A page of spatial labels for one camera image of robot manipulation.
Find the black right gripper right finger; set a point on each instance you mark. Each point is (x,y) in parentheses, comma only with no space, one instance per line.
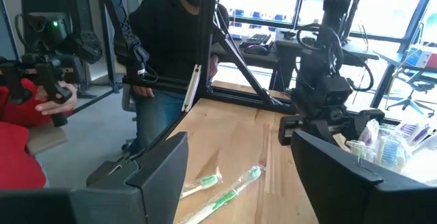
(334,183)

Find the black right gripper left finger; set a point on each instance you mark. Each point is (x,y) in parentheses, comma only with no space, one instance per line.
(157,176)

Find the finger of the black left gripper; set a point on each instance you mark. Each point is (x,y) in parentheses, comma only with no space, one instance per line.
(322,130)

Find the pink toothbrush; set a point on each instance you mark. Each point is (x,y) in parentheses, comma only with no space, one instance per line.
(370,132)

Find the clear acrylic organizer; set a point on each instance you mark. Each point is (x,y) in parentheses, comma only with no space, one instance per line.
(375,155)

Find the toothbrushes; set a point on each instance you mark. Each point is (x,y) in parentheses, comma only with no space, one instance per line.
(391,152)

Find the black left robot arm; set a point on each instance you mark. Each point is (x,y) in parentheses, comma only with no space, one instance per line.
(338,5)

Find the dark office desk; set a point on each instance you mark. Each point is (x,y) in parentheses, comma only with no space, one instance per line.
(290,55)

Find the black side table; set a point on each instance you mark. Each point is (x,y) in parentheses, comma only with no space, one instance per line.
(385,77)

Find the black computer mouse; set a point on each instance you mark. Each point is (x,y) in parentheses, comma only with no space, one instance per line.
(256,50)

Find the person's hand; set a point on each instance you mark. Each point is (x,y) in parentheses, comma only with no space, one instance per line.
(56,102)
(141,91)

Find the black keyboard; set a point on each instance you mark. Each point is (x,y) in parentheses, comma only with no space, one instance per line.
(256,39)

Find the black office chair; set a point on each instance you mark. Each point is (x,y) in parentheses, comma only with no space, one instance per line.
(413,92)

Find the blue and red box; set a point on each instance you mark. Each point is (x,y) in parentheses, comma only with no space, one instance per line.
(423,56)

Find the person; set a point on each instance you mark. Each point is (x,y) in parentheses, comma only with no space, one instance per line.
(164,29)
(17,142)

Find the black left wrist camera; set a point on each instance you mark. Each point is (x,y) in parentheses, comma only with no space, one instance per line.
(333,91)

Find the silver aluminium extrusion post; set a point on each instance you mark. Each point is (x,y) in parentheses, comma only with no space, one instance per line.
(192,87)

